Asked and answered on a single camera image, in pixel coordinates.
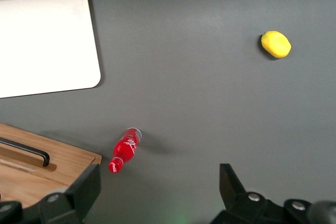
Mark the red soda can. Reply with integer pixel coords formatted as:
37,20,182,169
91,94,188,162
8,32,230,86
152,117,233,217
108,127,143,175

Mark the black metal drawer handle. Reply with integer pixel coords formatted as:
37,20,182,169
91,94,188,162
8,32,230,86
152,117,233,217
0,137,51,168

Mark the wooden two-drawer cabinet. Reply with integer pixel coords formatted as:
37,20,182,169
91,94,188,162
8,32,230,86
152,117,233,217
0,122,103,208

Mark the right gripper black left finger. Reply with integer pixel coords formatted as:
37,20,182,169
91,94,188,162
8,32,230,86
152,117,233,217
0,163,102,224

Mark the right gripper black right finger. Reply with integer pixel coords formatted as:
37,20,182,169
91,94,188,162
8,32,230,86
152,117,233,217
209,163,336,224

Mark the wooden drawer front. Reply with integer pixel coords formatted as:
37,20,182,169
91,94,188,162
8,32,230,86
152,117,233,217
0,126,98,183

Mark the yellow lemon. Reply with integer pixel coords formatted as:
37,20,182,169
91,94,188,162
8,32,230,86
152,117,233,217
260,30,292,58

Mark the white rectangular tray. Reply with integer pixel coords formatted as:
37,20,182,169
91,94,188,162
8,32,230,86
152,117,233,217
0,0,102,99

